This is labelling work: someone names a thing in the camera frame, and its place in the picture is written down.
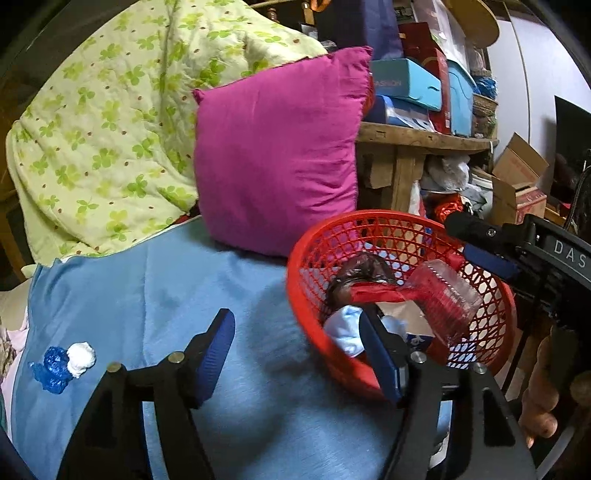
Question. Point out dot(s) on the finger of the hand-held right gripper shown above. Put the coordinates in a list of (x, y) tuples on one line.
[(471, 228), (489, 262)]

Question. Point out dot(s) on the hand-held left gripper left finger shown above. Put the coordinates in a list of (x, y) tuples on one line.
[(217, 355)]

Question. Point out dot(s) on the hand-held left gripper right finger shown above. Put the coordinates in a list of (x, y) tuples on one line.
[(378, 360)]

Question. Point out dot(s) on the red plastic mesh basket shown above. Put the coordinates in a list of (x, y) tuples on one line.
[(323, 249)]

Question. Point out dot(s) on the person's right hand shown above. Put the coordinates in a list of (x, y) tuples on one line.
[(538, 397)]

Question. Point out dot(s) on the red shiny foil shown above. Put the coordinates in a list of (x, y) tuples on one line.
[(448, 207)]

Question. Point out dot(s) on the white paper carton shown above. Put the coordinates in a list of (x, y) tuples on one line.
[(415, 330)]

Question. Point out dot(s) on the clear plastic container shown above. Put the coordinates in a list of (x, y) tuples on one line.
[(443, 295)]

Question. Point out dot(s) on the white plastic bag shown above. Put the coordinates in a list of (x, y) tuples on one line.
[(448, 173)]

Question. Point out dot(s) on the brown cardboard box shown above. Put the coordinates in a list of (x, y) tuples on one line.
[(517, 184)]

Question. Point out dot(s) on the light blue blanket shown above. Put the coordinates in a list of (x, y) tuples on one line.
[(161, 286)]

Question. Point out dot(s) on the brown plastic bag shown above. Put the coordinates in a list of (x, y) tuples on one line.
[(360, 272)]

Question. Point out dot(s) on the wooden table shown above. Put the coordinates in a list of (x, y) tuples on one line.
[(406, 138)]

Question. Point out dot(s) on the woven wicker basket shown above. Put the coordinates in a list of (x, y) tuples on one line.
[(485, 107)]

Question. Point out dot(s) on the blue plastic storage bin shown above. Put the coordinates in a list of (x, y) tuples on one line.
[(461, 101)]

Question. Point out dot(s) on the blue and white packet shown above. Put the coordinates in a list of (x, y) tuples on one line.
[(397, 115)]

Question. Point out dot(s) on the black flat panel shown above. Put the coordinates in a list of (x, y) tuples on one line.
[(572, 134)]

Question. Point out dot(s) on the red cardboard box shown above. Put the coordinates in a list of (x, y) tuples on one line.
[(431, 74)]

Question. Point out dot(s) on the light blue shoebox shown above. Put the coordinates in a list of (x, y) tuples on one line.
[(401, 81)]

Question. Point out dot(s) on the magenta pillow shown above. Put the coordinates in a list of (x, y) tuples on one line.
[(277, 161)]

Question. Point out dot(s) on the pale pink sheet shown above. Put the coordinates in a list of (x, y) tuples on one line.
[(11, 364)]

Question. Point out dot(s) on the round wooden board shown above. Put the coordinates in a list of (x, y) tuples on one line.
[(475, 21)]

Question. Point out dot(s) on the cream cloth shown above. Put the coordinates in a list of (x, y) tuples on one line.
[(11, 307)]

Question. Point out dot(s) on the navy blue bag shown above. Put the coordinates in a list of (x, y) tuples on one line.
[(364, 27)]

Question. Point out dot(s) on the wooden bed headboard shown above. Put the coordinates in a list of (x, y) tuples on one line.
[(9, 221)]

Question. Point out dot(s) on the green leaf print quilt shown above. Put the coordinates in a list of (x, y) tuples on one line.
[(115, 129)]

